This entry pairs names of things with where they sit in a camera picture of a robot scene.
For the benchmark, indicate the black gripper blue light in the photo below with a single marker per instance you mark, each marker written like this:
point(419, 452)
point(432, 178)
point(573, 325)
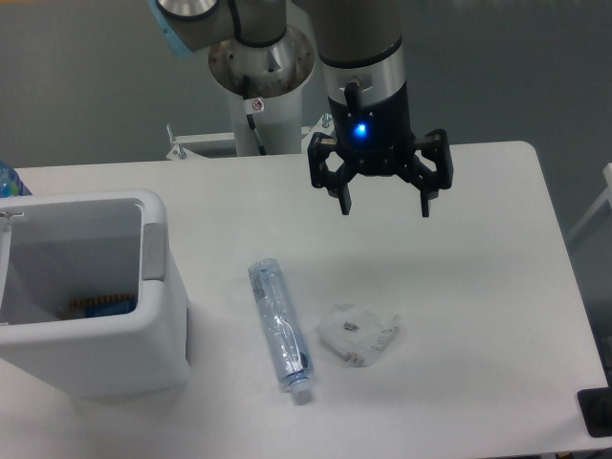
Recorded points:
point(378, 141)

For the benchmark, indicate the crushed clear plastic bottle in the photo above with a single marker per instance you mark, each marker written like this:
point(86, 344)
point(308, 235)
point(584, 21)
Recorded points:
point(289, 352)

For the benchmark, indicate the clear plastic wrapper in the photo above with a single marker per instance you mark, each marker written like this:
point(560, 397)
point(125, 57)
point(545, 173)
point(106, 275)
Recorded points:
point(356, 334)

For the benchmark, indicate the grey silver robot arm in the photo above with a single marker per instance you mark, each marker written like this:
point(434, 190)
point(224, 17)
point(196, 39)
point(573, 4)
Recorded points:
point(340, 95)

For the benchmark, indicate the white plastic trash can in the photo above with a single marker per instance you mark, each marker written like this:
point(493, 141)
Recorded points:
point(63, 247)

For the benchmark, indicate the blue snack packet in bin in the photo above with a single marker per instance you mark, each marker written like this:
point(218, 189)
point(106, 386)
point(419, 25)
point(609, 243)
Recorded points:
point(99, 306)

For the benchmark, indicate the black device at table corner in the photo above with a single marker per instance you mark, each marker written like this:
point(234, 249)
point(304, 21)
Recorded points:
point(595, 406)

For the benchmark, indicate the blue water bottle at edge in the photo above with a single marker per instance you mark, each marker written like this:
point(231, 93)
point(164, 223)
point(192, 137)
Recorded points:
point(11, 183)

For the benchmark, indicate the white metal base frame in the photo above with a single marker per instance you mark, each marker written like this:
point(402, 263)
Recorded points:
point(224, 144)

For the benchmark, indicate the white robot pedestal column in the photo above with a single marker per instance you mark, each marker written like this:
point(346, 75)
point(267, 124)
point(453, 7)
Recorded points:
point(264, 88)

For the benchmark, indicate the white frame at right edge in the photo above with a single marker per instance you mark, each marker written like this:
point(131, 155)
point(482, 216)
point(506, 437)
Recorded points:
point(594, 216)

